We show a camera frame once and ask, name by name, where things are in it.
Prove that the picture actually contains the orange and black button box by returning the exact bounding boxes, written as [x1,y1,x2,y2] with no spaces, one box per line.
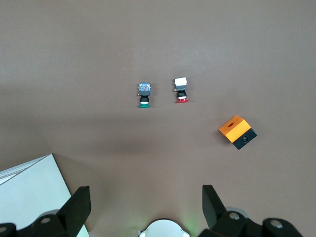
[218,115,258,151]

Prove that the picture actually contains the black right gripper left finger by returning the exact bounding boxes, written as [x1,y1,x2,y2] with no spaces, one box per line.
[18,186,91,237]

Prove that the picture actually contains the white drawer cabinet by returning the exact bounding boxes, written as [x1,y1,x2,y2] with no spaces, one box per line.
[0,153,89,237]

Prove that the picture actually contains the green push button switch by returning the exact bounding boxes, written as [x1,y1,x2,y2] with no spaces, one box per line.
[136,82,152,109]

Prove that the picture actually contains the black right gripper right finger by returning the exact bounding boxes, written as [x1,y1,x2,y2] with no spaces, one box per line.
[199,184,262,237]

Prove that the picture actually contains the red push button switch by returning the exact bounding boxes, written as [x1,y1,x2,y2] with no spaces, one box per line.
[173,77,190,104]

